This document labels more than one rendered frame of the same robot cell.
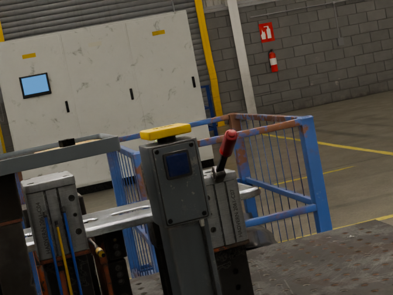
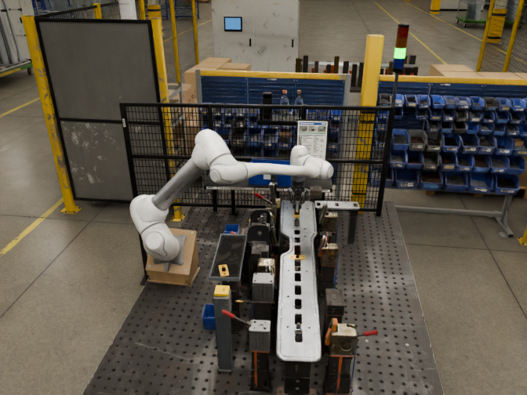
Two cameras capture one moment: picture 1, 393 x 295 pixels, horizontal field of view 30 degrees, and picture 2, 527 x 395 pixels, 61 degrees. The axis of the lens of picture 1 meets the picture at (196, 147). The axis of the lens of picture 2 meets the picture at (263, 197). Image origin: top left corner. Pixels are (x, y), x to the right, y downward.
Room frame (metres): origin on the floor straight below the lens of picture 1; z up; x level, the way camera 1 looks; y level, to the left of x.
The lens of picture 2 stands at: (1.67, -1.37, 2.41)
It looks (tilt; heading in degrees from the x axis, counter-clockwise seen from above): 27 degrees down; 109
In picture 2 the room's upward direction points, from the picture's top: straight up
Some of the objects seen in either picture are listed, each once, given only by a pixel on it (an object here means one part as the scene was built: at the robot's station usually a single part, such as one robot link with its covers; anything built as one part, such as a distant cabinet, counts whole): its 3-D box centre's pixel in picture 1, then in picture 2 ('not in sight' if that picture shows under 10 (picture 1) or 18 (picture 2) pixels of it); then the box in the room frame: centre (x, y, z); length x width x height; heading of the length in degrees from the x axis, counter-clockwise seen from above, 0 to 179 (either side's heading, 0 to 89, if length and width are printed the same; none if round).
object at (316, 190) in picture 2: not in sight; (314, 211); (1.13, 1.35, 0.88); 0.08 x 0.08 x 0.36; 15
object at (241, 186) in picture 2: not in sight; (268, 183); (0.77, 1.41, 1.01); 0.90 x 0.22 x 0.03; 15
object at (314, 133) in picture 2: not in sight; (311, 139); (1.03, 1.61, 1.30); 0.23 x 0.02 x 0.31; 15
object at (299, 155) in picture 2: not in sight; (300, 158); (1.09, 1.04, 1.39); 0.13 x 0.11 x 0.16; 154
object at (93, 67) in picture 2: not in sight; (110, 125); (-1.11, 2.18, 1.00); 1.34 x 0.14 x 2.00; 11
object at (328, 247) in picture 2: not in sight; (327, 270); (1.36, 0.70, 0.87); 0.12 x 0.09 x 0.35; 15
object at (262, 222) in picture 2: not in sight; (260, 254); (0.98, 0.64, 0.94); 0.18 x 0.13 x 0.49; 105
